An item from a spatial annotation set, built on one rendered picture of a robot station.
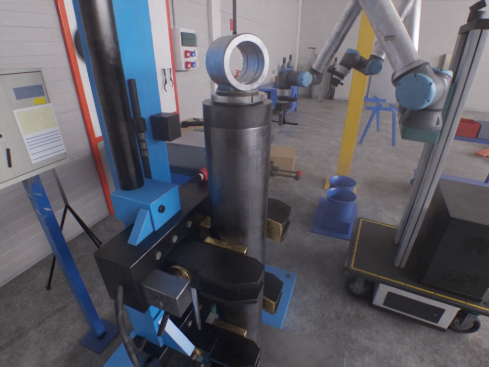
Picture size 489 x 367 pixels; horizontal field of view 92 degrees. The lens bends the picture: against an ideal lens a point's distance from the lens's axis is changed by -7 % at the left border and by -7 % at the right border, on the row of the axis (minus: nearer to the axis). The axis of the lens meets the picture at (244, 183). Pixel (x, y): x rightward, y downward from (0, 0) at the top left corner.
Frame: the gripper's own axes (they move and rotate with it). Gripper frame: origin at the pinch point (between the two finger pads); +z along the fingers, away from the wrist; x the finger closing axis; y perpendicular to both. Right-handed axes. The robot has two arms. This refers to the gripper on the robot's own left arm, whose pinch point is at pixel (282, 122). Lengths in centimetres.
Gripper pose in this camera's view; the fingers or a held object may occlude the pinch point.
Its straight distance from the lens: 178.0
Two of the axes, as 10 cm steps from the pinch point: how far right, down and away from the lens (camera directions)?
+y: -8.1, -2.7, 5.2
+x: -5.9, 3.7, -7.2
